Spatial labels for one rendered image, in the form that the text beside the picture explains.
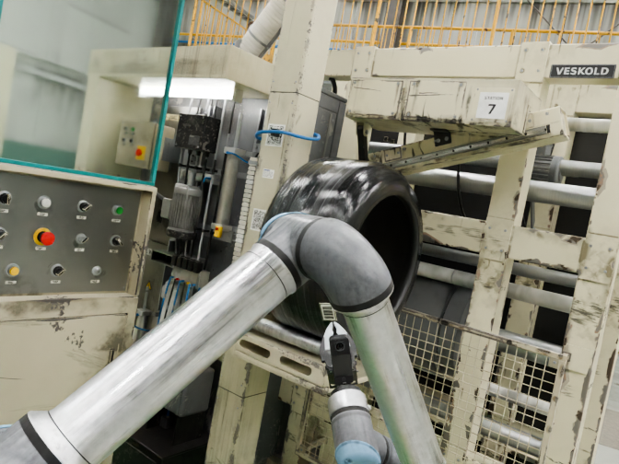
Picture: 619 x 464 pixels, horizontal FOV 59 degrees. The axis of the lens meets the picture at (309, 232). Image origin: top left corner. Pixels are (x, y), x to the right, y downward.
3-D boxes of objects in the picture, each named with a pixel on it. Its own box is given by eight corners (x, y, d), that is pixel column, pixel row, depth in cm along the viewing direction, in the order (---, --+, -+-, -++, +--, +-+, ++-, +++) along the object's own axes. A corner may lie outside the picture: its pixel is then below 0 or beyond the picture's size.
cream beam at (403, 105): (343, 117, 199) (350, 76, 198) (377, 131, 219) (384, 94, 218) (510, 127, 162) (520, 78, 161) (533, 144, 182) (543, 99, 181)
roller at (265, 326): (243, 322, 175) (251, 310, 177) (250, 330, 178) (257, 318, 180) (331, 357, 154) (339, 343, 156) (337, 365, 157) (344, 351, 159)
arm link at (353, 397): (328, 409, 120) (371, 401, 120) (324, 389, 124) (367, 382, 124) (332, 429, 126) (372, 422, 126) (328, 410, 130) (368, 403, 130)
